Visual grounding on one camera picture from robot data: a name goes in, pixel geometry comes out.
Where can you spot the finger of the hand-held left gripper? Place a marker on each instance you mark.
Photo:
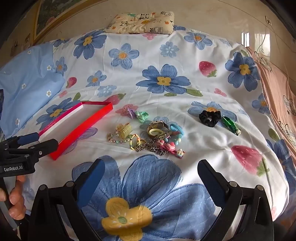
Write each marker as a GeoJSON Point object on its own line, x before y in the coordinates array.
{"type": "Point", "coordinates": [29, 138]}
{"type": "Point", "coordinates": [44, 148]}

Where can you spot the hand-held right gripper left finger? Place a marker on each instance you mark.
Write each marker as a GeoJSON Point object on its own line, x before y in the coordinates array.
{"type": "Point", "coordinates": [91, 183]}

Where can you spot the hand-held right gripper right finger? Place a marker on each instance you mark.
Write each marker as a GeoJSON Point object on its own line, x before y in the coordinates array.
{"type": "Point", "coordinates": [212, 185]}

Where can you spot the red shallow box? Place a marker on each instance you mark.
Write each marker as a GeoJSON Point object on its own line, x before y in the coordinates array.
{"type": "Point", "coordinates": [81, 134]}

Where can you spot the yellow hair claw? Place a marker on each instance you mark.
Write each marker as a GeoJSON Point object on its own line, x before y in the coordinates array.
{"type": "Point", "coordinates": [126, 131]}

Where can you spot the person's left hand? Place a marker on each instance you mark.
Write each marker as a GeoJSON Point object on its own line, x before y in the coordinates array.
{"type": "Point", "coordinates": [16, 199]}

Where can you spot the pink cartoon hair clip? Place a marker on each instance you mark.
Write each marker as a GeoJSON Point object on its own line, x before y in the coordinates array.
{"type": "Point", "coordinates": [173, 148]}

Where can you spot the light blue flower-print pillow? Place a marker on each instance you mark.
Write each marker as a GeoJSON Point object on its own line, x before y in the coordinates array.
{"type": "Point", "coordinates": [27, 81]}

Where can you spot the green hair clip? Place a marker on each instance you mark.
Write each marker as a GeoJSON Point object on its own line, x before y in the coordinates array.
{"type": "Point", "coordinates": [229, 122]}
{"type": "Point", "coordinates": [141, 116]}

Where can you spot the pink cartoon charm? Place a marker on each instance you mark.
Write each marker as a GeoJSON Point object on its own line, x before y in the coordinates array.
{"type": "Point", "coordinates": [163, 141]}

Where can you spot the purple hair clip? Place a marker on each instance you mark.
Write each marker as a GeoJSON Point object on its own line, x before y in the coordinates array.
{"type": "Point", "coordinates": [129, 111]}

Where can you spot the white floral bedsheet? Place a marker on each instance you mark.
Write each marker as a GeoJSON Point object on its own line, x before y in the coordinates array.
{"type": "Point", "coordinates": [150, 104]}

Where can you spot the pink printed cloth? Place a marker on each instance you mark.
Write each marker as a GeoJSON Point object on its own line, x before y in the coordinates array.
{"type": "Point", "coordinates": [277, 92]}

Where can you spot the cream animal-print pillow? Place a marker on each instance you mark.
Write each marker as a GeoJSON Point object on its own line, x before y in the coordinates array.
{"type": "Point", "coordinates": [138, 23]}

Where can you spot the gold framed wall picture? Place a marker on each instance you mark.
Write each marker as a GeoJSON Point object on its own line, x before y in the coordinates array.
{"type": "Point", "coordinates": [57, 11]}

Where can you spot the white wall socket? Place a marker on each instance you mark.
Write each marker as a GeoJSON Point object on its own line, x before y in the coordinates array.
{"type": "Point", "coordinates": [268, 20]}

